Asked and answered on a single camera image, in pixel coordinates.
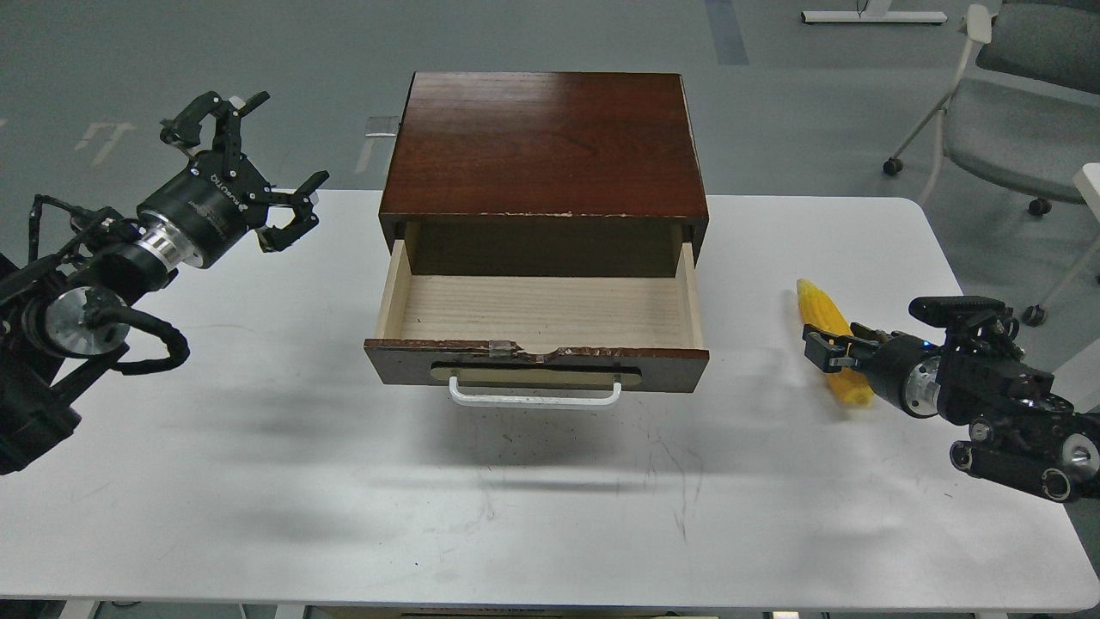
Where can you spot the wooden drawer with white handle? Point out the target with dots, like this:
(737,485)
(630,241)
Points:
(543,303)

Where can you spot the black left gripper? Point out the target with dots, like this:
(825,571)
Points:
(202,211)

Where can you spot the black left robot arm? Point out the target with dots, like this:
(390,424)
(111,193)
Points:
(69,313)

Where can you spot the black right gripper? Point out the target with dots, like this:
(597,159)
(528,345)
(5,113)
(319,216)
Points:
(903,370)

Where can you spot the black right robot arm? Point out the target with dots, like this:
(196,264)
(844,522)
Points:
(1020,433)

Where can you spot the white table base bar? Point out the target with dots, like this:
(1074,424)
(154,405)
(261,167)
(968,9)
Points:
(873,12)

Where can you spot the dark wooden cabinet box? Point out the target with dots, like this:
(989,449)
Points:
(560,145)

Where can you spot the yellow corn cob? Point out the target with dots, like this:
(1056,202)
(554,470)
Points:
(818,309)

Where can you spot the grey office chair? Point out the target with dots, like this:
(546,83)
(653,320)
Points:
(1021,109)

